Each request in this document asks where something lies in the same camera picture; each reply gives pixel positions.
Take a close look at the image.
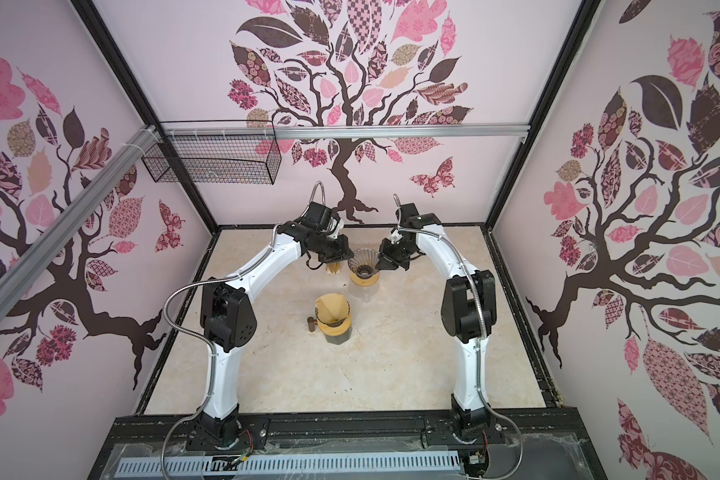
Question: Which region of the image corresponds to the wooden ring holder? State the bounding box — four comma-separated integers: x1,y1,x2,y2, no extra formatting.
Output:
350,270,380,288
317,317,352,338

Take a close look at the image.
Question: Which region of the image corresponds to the brown paper coffee filter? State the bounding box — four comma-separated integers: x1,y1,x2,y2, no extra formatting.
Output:
315,293,351,322

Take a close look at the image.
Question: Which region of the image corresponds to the green glass dripper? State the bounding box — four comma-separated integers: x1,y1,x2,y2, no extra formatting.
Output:
317,315,352,336

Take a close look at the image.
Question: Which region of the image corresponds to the grey glass carafe mug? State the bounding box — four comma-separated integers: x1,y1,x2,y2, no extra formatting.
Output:
307,317,352,345

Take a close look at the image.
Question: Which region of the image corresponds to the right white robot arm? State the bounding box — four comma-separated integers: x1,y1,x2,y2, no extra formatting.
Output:
376,203,497,444

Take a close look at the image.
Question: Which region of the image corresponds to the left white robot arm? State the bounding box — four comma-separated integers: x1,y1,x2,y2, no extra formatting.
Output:
195,202,354,448

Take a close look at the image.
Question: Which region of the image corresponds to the coffee filter pack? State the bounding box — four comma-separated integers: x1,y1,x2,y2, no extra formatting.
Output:
325,262,342,275

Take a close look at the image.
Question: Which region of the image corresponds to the clear plastic dripper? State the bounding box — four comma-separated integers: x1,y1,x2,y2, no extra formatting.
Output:
348,282,380,303

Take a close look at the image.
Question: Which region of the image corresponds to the right metal conduit cable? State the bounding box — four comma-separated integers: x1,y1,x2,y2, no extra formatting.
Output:
392,193,524,480

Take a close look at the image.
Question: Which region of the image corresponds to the metal conduit cable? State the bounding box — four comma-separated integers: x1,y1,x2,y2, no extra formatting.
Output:
160,181,328,480
392,193,524,480

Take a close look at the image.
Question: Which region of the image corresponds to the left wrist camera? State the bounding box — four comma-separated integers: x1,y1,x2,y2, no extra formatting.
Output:
301,201,341,234

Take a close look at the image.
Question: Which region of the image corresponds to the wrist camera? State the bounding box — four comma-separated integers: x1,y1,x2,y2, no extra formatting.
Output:
396,203,421,229
301,201,341,234

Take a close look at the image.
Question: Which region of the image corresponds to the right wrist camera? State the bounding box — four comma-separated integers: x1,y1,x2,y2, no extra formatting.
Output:
396,203,421,229

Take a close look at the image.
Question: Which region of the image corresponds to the left metal conduit cable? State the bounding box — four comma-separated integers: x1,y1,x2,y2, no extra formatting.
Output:
160,181,328,480

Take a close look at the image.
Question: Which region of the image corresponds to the aluminium rail back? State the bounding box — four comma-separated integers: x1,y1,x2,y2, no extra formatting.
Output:
265,123,530,140

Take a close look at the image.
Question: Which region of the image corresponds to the aluminium rail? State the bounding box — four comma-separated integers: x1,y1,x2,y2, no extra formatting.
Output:
265,123,530,140
0,125,159,323

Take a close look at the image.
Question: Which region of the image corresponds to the black wire basket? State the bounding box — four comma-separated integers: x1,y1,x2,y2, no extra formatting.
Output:
141,119,283,185

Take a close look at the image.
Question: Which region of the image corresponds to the white cable duct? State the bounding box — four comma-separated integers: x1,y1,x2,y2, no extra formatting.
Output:
114,451,461,479

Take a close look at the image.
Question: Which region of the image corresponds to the black base frame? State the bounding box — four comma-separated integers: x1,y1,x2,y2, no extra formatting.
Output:
90,408,606,479

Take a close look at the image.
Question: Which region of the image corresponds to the aluminium rail left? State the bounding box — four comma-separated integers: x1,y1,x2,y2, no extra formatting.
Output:
0,125,159,323

